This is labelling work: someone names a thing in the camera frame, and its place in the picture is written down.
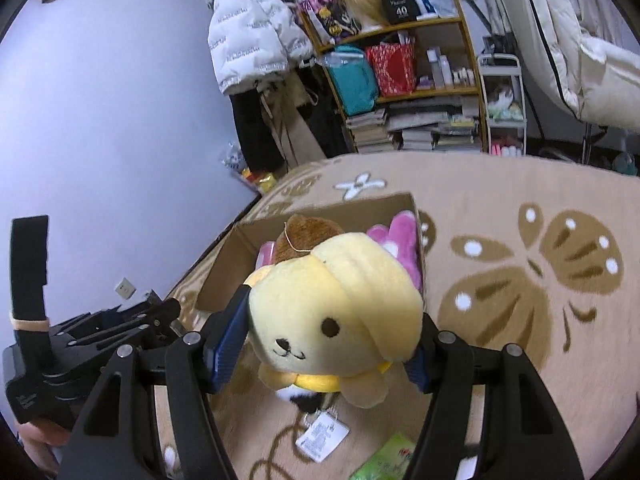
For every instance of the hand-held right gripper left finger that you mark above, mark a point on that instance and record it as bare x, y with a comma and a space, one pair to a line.
227, 350

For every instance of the row of cosmetic bottles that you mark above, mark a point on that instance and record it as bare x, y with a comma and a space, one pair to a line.
445, 70

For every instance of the black box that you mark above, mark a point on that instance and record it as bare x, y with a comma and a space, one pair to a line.
400, 6

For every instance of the white puffer jacket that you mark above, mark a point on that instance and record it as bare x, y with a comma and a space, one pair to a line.
250, 35

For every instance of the yellow dog plush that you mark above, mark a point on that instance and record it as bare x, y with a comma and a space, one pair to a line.
325, 310

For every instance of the pile of papers and books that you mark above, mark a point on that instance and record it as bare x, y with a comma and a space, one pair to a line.
430, 125

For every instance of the white paper tag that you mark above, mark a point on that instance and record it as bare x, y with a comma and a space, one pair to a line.
322, 435

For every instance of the red gift bag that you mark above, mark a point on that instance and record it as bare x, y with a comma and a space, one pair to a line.
392, 70

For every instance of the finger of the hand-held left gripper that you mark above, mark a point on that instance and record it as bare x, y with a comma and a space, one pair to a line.
150, 335
145, 310

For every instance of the person's left forearm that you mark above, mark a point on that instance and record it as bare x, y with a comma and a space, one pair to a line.
37, 445

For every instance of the black and white plush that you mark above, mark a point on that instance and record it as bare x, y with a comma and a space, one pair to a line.
300, 400

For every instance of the green packet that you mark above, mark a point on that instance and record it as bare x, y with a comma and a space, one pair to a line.
385, 460

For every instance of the pink plush toy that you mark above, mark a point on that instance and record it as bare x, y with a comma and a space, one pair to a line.
400, 240

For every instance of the teal bag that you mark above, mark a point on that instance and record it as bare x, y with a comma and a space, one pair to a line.
352, 82

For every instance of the white wall socket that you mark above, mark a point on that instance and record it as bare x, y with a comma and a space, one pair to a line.
125, 287

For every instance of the black hanging trousers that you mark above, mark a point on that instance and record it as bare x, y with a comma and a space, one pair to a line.
255, 135

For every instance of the plush toy in cart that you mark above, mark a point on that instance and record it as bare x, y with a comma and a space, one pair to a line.
505, 102

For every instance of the purple printed bag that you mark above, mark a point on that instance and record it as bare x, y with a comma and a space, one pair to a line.
327, 10

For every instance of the pink roll plush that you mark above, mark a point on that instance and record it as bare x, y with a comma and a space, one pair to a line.
267, 255

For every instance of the blonde wig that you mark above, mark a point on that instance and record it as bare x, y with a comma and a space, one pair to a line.
362, 2

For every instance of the beige hanging coat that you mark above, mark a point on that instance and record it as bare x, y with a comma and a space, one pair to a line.
300, 135

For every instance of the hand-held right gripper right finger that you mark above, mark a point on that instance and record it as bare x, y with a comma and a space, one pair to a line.
417, 370

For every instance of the black hanging garment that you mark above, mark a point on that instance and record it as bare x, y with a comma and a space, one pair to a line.
325, 125

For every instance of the cream puffer coat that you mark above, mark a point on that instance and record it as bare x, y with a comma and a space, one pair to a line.
575, 35

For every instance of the cardboard box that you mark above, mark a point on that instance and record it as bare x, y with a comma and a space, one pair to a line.
225, 265

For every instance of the stack of books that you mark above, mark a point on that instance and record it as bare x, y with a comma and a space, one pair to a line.
367, 132

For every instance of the white trolley cart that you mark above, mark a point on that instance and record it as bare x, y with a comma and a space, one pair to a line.
524, 110

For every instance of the plastic bag of toys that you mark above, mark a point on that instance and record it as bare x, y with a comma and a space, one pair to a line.
247, 170

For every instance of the wooden shelf unit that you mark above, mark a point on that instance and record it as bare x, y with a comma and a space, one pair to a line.
395, 27

